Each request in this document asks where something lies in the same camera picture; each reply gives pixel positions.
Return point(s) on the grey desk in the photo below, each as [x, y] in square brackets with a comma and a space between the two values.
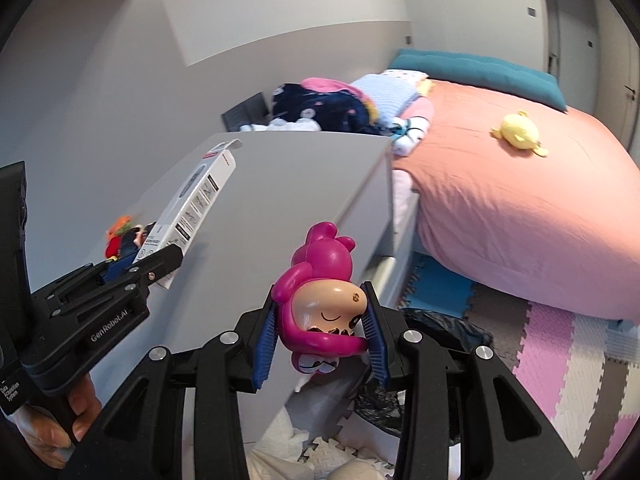
[360, 210]

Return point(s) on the black trash bag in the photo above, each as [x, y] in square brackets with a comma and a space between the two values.
[450, 332]

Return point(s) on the person's left hand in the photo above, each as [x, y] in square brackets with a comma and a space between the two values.
[80, 410]

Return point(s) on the navy printed blanket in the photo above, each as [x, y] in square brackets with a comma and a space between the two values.
[325, 107]

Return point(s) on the salmon bed cover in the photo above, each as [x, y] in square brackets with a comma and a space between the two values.
[500, 210]

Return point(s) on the pastel foam floor mat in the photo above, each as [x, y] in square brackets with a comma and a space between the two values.
[565, 360]

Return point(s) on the pink cloth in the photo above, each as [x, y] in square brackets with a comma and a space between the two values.
[325, 85]

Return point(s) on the white fluffy cloth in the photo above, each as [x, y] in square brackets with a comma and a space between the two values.
[285, 440]

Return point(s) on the white cardboard box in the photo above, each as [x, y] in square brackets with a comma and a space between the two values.
[200, 195]

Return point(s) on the pink toy figure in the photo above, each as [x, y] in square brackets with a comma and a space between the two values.
[320, 265]

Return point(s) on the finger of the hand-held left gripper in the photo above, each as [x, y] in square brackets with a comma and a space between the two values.
[160, 262]
[114, 270]

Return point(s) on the orange plastic toy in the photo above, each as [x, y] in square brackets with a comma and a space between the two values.
[120, 225]

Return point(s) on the yellow plush toy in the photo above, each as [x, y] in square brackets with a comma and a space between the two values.
[520, 132]

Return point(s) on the light blue folded blanket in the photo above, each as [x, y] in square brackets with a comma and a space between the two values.
[387, 92]

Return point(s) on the white folded clothes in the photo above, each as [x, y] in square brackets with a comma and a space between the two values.
[412, 132]

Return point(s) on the grey door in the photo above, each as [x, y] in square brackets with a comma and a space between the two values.
[570, 20]

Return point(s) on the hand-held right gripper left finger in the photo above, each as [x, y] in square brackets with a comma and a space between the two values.
[262, 345]

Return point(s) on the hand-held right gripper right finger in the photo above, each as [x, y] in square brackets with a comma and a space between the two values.
[377, 345]

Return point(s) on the teal cushion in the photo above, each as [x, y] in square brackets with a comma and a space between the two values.
[475, 72]

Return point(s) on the small dark blue toy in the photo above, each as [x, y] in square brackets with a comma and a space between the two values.
[136, 240]

